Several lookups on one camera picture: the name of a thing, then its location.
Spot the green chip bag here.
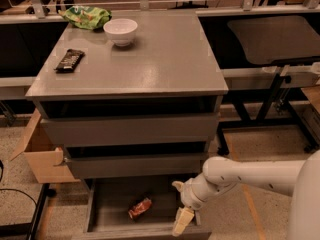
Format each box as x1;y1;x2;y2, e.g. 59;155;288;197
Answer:
58;5;112;30

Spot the black cable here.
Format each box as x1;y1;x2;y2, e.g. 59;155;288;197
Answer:
0;158;38;208

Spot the black metal table frame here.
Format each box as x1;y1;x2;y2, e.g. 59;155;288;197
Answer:
0;183;57;240

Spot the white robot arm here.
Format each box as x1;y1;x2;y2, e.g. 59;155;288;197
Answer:
172;151;320;240

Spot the grey open bottom drawer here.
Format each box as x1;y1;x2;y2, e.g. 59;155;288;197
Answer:
72;175;211;240

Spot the brown cardboard box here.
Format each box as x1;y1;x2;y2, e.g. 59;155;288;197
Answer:
10;109;78;184

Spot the grey drawer cabinet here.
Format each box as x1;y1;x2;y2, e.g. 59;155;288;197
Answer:
25;10;230;225

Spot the grey top drawer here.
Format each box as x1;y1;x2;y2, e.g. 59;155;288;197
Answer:
41;114;218;147

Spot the dark chocolate bar wrapper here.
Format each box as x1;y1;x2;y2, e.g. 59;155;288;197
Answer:
55;49;85;73

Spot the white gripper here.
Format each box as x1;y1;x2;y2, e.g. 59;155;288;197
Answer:
172;174;217;237

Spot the grey middle drawer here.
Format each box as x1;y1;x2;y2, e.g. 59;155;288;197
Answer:
66;153;207;179

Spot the white ceramic bowl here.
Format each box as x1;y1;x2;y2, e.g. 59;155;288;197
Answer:
103;18;138;47

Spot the grey metal railing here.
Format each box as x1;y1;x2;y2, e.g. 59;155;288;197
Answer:
0;0;320;25

